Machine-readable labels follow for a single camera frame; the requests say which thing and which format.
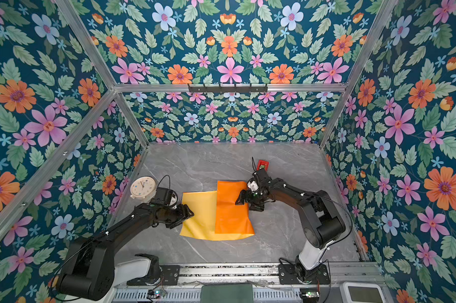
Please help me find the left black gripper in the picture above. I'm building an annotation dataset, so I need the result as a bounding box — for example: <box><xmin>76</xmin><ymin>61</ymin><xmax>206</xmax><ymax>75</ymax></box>
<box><xmin>163</xmin><ymin>203</ymin><xmax>196</xmax><ymax>228</ymax></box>

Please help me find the yellow wrapping paper sheet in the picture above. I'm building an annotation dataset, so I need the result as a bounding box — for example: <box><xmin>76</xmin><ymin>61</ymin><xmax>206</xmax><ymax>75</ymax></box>
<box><xmin>180</xmin><ymin>181</ymin><xmax>255</xmax><ymax>241</ymax></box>

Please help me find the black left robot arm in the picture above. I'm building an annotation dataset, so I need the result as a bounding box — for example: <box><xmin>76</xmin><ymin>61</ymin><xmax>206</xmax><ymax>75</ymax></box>
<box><xmin>55</xmin><ymin>188</ymin><xmax>194</xmax><ymax>301</ymax></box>

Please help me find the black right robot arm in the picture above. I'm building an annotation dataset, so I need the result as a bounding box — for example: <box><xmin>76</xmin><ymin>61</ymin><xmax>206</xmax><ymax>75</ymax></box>
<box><xmin>236</xmin><ymin>169</ymin><xmax>346</xmax><ymax>272</ymax></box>

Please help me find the green centre box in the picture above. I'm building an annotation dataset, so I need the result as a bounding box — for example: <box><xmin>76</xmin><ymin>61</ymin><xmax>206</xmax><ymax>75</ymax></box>
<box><xmin>200</xmin><ymin>284</ymin><xmax>254</xmax><ymax>303</ymax></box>

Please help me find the red tape dispenser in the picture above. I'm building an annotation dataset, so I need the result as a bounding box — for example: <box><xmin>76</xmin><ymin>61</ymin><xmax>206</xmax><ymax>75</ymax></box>
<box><xmin>257</xmin><ymin>160</ymin><xmax>270</xmax><ymax>171</ymax></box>

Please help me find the round white analog clock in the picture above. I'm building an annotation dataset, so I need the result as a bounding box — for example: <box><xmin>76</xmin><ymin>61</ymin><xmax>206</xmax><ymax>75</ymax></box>
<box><xmin>130</xmin><ymin>177</ymin><xmax>157</xmax><ymax>203</ymax></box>

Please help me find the white device bottom right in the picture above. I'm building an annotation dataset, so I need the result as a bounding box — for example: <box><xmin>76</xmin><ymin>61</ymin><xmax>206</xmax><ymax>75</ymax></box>
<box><xmin>340</xmin><ymin>282</ymin><xmax>393</xmax><ymax>303</ymax></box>

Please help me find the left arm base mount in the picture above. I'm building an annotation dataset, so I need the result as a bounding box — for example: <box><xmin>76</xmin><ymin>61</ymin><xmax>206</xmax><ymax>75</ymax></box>
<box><xmin>126</xmin><ymin>263</ymin><xmax>181</xmax><ymax>286</ymax></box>

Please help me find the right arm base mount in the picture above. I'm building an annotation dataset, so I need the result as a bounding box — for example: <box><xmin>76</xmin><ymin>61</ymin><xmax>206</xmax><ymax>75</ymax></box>
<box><xmin>278</xmin><ymin>261</ymin><xmax>331</xmax><ymax>285</ymax></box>

